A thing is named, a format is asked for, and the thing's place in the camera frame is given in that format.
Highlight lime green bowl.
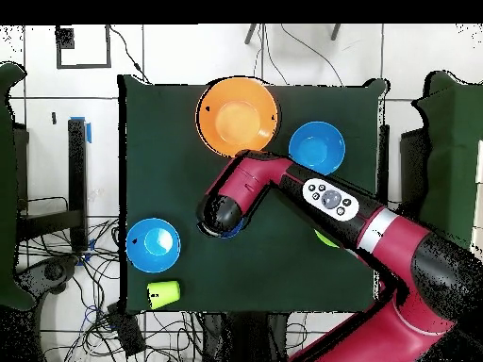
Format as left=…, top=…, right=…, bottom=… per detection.
left=314, top=229, right=340, bottom=249

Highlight yellow-green cup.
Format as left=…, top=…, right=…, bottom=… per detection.
left=145, top=279, right=181, bottom=310

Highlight grey chair base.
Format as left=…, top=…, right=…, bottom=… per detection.
left=16, top=255, right=80, bottom=299

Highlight green cloth covered table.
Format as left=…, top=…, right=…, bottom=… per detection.
left=0, top=61, right=37, bottom=312
left=408, top=70, right=483, bottom=250

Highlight tangled floor cables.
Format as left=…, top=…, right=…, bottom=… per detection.
left=18, top=218, right=205, bottom=362

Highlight black square floor frame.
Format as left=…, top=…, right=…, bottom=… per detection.
left=55, top=24, right=113, bottom=70

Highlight black stand post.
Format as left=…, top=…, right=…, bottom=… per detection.
left=376, top=123, right=391, bottom=197
left=16, top=116, right=92, bottom=254

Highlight black floor cable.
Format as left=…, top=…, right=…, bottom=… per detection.
left=279, top=24, right=345, bottom=87
left=108, top=25, right=151, bottom=85

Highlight small dark blue bowl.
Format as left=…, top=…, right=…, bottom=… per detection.
left=220, top=218, right=245, bottom=239

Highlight orange bowl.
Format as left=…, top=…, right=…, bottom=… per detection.
left=194, top=76, right=279, bottom=158

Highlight black power strip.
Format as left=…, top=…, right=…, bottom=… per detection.
left=106, top=301, right=147, bottom=357

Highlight dark green tablecloth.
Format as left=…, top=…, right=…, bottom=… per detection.
left=117, top=73, right=391, bottom=316

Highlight large blue bowl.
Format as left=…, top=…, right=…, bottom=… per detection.
left=125, top=217, right=182, bottom=273
left=288, top=121, right=346, bottom=175

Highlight camera tripod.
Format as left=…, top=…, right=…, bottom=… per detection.
left=243, top=24, right=342, bottom=45

